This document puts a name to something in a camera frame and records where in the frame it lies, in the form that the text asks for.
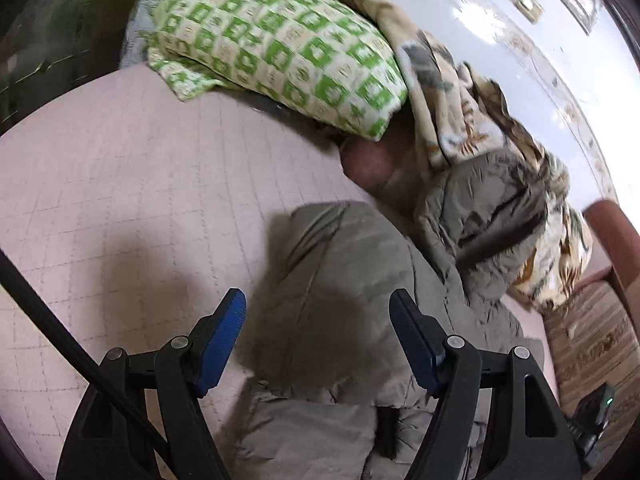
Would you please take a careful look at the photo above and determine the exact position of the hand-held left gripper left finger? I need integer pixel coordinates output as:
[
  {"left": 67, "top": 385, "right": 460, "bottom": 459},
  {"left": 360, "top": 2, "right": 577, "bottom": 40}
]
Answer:
[{"left": 56, "top": 287, "right": 247, "bottom": 480}]

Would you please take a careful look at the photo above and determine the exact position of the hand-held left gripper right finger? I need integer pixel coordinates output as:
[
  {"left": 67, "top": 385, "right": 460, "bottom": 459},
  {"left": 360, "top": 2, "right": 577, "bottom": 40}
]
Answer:
[{"left": 389, "top": 287, "right": 583, "bottom": 480}]

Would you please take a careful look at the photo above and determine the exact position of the olive grey padded jacket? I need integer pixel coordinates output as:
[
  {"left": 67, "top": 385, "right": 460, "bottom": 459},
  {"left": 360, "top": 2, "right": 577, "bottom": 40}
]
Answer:
[{"left": 235, "top": 152, "right": 548, "bottom": 480}]

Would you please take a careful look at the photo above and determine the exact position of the pinkish brown cushion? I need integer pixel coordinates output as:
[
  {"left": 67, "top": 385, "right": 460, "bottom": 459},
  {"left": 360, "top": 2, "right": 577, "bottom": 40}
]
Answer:
[{"left": 342, "top": 122, "right": 431, "bottom": 211}]

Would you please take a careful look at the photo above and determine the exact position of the pink quilted bed sheet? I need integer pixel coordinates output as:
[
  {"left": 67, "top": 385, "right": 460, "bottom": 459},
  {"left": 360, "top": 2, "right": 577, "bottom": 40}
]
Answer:
[{"left": 0, "top": 67, "right": 558, "bottom": 480}]

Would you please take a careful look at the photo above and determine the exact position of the reddish brown upholstered furniture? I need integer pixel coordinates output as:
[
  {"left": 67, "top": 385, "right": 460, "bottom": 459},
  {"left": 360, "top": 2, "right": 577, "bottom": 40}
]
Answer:
[{"left": 575, "top": 200, "right": 640, "bottom": 311}]

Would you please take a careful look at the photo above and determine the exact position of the leaf print fleece blanket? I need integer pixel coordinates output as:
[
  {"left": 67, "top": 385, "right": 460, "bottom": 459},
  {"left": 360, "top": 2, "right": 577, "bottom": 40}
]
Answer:
[{"left": 352, "top": 0, "right": 593, "bottom": 311}]

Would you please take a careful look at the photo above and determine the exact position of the green checked pillow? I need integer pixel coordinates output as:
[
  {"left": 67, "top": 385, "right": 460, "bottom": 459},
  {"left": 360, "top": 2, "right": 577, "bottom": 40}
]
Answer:
[{"left": 147, "top": 0, "right": 408, "bottom": 142}]

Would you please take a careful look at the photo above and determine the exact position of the dark glass window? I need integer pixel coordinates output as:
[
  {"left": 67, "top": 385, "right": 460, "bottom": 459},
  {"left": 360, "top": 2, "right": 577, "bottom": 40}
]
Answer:
[{"left": 0, "top": 0, "right": 147, "bottom": 128}]

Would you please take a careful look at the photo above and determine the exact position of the black cable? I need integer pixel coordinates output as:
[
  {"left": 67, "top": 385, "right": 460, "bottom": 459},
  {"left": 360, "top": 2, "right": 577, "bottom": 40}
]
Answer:
[{"left": 0, "top": 249, "right": 169, "bottom": 454}]

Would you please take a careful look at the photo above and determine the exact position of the beige wall switch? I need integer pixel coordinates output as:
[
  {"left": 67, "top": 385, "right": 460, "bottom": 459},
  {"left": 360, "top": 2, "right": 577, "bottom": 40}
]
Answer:
[{"left": 516, "top": 0, "right": 544, "bottom": 22}]

